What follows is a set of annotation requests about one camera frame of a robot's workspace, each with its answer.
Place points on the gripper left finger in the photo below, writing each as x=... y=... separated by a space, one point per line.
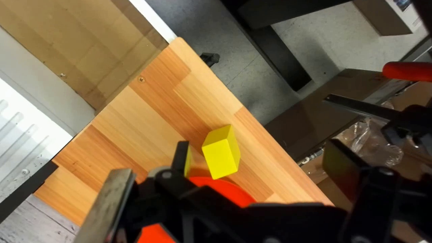
x=175 y=199

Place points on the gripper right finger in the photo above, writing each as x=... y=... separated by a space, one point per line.
x=378 y=202

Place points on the yellow block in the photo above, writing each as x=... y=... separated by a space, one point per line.
x=221 y=153

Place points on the orange plate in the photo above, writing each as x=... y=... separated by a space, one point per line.
x=229 y=192

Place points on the clear plastic wrap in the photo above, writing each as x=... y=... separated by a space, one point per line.
x=374 y=145

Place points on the grey metal bar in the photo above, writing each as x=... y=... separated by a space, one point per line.
x=108 y=202

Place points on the brown cardboard box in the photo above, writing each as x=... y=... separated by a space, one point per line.
x=310 y=114

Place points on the black knob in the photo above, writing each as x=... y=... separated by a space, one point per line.
x=211 y=59

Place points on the small cardboard box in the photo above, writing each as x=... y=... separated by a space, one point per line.
x=384 y=17

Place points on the black furniture frame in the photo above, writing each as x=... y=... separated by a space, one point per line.
x=273 y=47

